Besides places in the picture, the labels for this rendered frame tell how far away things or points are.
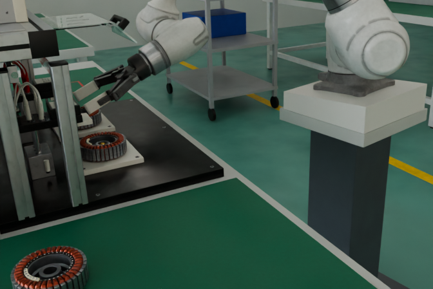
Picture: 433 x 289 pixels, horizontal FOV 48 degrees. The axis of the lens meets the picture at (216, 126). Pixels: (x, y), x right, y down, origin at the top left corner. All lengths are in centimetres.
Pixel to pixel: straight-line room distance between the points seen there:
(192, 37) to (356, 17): 46
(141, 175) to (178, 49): 45
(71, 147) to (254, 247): 39
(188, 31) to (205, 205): 60
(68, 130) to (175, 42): 55
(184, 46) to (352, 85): 50
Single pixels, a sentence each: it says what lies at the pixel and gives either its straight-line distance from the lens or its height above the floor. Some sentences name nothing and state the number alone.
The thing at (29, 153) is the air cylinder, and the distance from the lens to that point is 115.
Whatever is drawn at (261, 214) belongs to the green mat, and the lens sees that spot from 96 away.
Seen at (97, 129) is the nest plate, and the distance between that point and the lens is 136.
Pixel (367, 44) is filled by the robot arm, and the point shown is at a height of 101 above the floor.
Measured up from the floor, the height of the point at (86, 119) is 88.
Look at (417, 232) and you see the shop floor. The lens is 241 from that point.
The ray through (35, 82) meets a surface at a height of 92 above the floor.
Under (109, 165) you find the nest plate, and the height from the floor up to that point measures 78.
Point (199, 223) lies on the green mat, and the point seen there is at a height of 75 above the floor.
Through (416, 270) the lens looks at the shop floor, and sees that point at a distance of 217.
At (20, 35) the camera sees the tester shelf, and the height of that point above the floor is 111.
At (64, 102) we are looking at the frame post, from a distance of 93.
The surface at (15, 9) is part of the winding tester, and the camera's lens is 101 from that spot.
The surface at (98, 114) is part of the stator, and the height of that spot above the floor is 81.
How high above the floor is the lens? 124
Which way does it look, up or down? 20 degrees down
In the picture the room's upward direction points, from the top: 2 degrees counter-clockwise
